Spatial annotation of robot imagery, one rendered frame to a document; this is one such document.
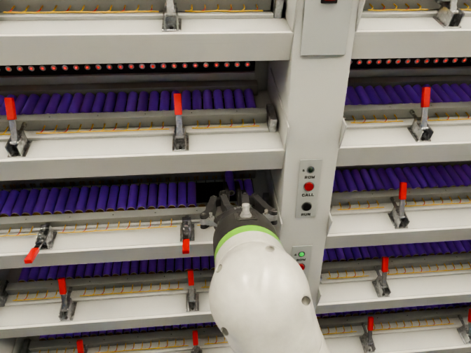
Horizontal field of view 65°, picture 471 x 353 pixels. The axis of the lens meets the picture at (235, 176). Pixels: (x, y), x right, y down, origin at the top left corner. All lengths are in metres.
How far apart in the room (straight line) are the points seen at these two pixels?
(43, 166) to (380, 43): 0.58
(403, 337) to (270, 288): 0.79
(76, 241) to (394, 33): 0.66
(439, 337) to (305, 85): 0.80
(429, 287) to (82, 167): 0.80
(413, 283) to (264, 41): 0.67
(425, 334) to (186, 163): 0.80
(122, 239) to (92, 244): 0.06
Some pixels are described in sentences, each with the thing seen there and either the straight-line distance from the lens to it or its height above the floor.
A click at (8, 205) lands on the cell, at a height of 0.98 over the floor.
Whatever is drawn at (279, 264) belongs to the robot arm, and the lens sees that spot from 0.39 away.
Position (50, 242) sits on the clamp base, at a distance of 0.79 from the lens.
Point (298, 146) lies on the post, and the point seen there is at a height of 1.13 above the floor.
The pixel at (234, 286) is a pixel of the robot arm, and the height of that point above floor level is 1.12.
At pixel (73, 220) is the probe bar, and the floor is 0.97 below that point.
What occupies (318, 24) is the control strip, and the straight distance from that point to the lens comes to 0.60.
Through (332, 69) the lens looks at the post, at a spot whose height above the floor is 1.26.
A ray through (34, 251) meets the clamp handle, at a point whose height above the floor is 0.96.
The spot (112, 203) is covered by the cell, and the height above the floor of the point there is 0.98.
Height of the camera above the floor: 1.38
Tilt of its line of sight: 28 degrees down
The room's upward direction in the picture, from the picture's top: straight up
